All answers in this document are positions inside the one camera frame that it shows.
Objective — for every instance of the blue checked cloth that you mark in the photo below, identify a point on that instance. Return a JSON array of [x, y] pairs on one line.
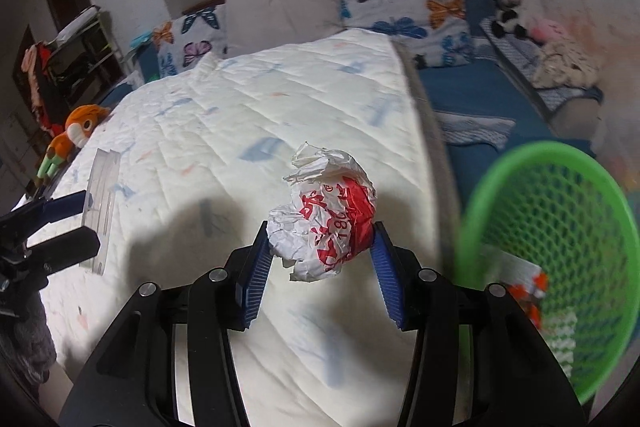
[[510, 52]]

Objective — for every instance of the metal shelf rack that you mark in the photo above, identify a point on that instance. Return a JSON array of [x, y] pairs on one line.
[[95, 52]]

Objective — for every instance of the cream spotted cloth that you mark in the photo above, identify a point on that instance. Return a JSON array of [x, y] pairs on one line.
[[565, 62]]

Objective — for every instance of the clear plastic tray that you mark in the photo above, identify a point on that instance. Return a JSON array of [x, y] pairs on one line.
[[102, 187]]

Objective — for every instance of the black white plush cow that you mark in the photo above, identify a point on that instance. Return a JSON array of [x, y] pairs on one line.
[[515, 7]]

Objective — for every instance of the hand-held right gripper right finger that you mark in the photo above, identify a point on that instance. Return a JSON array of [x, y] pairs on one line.
[[387, 277]]

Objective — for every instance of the large butterfly print pillow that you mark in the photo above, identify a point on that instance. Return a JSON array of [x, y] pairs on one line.
[[400, 2]]

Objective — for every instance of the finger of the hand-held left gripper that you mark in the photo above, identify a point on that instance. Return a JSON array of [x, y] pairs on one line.
[[60, 209], [65, 249]]

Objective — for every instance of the beige pillow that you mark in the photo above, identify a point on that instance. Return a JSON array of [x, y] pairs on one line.
[[285, 12]]

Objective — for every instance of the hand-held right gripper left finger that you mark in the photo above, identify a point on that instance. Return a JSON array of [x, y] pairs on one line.
[[252, 287]]

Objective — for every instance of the orange plush toy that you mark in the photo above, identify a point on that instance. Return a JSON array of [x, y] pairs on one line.
[[82, 122]]

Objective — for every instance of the white red paper bag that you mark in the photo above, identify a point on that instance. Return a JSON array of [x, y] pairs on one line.
[[325, 217]]

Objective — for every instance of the small butterfly print pillow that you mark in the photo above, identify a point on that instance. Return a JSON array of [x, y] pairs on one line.
[[195, 42]]

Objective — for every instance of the clear plastic storage bin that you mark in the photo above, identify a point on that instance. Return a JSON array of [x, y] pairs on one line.
[[620, 147]]

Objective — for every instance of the green mesh plastic basket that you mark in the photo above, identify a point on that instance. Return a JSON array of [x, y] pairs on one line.
[[540, 152]]

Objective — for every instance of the red snack wrapper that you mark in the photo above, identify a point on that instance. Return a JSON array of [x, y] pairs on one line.
[[532, 294]]

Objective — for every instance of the striped blue white cloth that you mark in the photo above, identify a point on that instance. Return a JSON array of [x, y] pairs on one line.
[[475, 129]]

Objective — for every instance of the white quilted mattress pad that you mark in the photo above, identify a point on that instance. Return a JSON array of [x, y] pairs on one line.
[[250, 107]]

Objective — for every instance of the pink plush toy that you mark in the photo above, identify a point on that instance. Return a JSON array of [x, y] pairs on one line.
[[550, 29]]

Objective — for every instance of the person's left forearm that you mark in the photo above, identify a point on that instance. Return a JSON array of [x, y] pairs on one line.
[[35, 347]]

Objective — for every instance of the red hanging clothes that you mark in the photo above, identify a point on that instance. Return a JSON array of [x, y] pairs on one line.
[[37, 82]]

